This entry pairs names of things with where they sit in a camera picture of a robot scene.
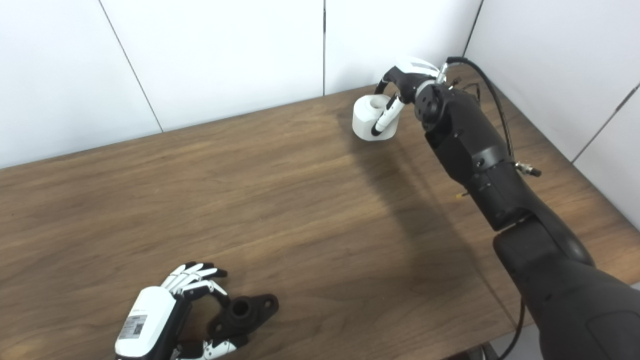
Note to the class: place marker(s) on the white and black right hand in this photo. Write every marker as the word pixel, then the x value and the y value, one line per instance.
pixel 410 80

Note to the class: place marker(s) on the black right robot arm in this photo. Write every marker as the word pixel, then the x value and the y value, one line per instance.
pixel 480 160

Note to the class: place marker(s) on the white and black left hand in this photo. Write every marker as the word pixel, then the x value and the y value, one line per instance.
pixel 147 320

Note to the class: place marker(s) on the black flanged holder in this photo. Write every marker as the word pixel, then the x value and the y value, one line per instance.
pixel 250 310

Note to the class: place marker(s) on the round white piece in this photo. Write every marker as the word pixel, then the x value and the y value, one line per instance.
pixel 362 120

